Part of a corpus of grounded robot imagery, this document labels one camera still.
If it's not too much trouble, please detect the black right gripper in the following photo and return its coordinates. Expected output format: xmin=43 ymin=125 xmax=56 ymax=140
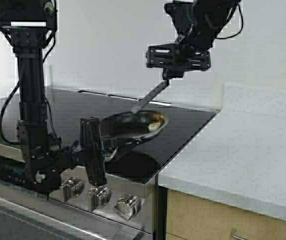
xmin=145 ymin=14 xmax=223 ymax=72

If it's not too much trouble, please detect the white raw shrimp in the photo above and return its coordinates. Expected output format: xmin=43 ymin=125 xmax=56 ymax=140
xmin=147 ymin=121 xmax=163 ymax=132

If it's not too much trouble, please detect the right steel stove knob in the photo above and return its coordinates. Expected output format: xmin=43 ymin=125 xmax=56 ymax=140
xmin=113 ymin=194 xmax=141 ymax=221

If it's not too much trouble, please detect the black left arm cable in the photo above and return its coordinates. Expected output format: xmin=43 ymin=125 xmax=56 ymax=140
xmin=0 ymin=82 xmax=21 ymax=146

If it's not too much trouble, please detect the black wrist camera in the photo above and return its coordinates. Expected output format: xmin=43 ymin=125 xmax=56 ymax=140
xmin=163 ymin=0 xmax=194 ymax=35

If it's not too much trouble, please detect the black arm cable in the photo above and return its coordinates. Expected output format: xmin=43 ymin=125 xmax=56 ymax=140
xmin=216 ymin=3 xmax=244 ymax=40
xmin=0 ymin=82 xmax=21 ymax=146

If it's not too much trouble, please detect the black glass top stove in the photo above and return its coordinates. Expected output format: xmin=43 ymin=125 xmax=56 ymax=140
xmin=0 ymin=98 xmax=215 ymax=240

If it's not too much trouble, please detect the black spatula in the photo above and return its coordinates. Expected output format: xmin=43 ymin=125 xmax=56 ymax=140
xmin=130 ymin=80 xmax=170 ymax=114

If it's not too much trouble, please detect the light wood base cabinet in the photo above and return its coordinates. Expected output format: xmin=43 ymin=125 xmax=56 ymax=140
xmin=166 ymin=189 xmax=286 ymax=240

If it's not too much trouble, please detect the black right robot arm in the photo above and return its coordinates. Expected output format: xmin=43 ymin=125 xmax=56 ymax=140
xmin=146 ymin=0 xmax=240 ymax=74

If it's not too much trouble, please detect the steel drawer handle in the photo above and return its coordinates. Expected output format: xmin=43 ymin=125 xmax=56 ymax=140
xmin=230 ymin=228 xmax=248 ymax=240

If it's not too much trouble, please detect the middle steel stove knob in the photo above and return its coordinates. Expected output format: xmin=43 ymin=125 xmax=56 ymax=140
xmin=86 ymin=186 xmax=112 ymax=212

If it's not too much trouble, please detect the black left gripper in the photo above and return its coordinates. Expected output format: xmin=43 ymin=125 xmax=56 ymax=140
xmin=25 ymin=117 xmax=107 ymax=193

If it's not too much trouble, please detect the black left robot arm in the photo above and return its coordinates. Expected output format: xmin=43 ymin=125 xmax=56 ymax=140
xmin=0 ymin=0 xmax=107 ymax=193

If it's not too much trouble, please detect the steel frying pan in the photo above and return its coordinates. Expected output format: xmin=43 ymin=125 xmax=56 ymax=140
xmin=100 ymin=110 xmax=170 ymax=161

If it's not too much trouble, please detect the steel stove knob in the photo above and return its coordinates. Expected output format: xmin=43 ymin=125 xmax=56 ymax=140
xmin=59 ymin=176 xmax=85 ymax=202
xmin=86 ymin=186 xmax=112 ymax=212
xmin=113 ymin=194 xmax=141 ymax=221

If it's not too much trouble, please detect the left steel stove knob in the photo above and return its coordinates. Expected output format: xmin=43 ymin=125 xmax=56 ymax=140
xmin=59 ymin=176 xmax=85 ymax=202

